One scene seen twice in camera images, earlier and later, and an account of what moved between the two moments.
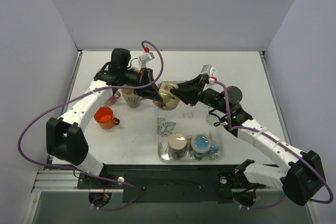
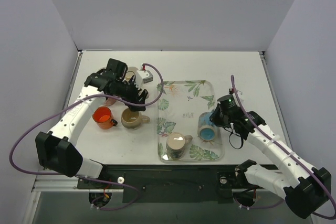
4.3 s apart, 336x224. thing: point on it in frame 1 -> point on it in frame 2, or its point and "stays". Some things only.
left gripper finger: [150, 92] -> [136, 108]
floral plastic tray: [188, 120] stays
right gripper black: [198, 90] -> [219, 118]
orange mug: [104, 117] stays
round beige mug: [169, 102] -> [132, 120]
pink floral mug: [112, 99] stays
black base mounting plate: [170, 183] stays
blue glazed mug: [202, 148] -> [206, 130]
